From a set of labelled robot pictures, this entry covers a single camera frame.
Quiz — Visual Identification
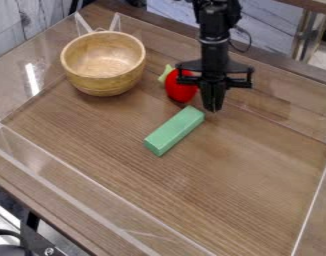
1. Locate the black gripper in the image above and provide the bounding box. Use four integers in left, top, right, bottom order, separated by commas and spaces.
175, 38, 254, 112

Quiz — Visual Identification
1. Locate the red plush strawberry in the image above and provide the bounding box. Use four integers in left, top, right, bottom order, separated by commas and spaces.
157, 64, 197, 103

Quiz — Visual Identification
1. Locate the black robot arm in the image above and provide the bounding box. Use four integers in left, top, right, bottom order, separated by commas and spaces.
175, 0, 254, 112

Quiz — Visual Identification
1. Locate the green rectangular block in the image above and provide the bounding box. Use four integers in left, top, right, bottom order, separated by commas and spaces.
143, 106, 204, 157

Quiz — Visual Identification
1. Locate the wooden bowl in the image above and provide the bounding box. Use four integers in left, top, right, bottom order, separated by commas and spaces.
60, 31, 147, 97

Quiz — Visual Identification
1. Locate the wooden table leg background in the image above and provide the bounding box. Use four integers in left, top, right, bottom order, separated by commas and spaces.
292, 10, 326, 62

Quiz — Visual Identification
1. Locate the clear acrylic tray wall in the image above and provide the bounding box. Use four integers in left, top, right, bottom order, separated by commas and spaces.
0, 122, 215, 256

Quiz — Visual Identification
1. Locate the black table bracket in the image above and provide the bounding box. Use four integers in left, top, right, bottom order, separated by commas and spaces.
20, 212, 67, 256

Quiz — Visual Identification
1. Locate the black cable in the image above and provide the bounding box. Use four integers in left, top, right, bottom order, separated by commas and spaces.
0, 229, 29, 256

